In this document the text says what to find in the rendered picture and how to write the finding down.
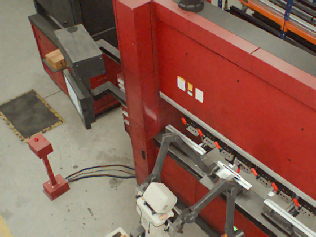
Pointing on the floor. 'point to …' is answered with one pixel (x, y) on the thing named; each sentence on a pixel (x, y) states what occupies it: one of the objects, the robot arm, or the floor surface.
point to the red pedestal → (34, 145)
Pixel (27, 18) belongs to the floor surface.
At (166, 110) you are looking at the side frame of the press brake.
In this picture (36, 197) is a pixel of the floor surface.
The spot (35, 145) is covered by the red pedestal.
